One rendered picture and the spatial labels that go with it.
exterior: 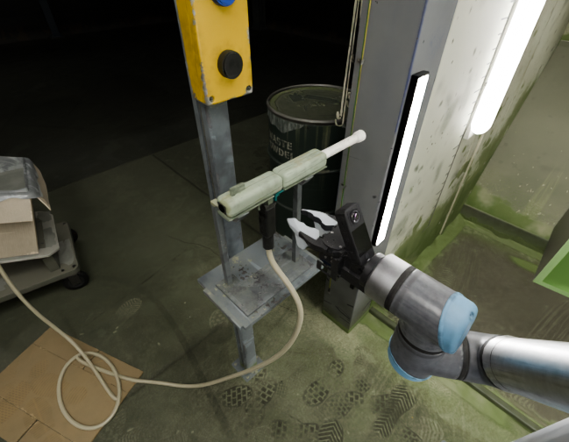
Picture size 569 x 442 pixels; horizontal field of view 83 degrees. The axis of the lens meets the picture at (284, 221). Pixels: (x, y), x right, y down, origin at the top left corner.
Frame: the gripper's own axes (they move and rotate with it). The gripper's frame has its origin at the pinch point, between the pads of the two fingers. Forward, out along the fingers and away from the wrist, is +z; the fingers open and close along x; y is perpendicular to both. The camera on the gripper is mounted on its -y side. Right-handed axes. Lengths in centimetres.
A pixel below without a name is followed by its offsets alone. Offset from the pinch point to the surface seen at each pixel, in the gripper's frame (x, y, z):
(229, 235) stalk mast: -2.6, 21.3, 25.4
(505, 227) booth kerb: 175, 97, -24
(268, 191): -1.9, -3.3, 7.5
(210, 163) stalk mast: -3.5, -2.6, 27.3
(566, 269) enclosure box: 110, 61, -55
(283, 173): 3.7, -5.0, 8.6
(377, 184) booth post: 46, 17, 7
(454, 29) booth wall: 67, -26, 5
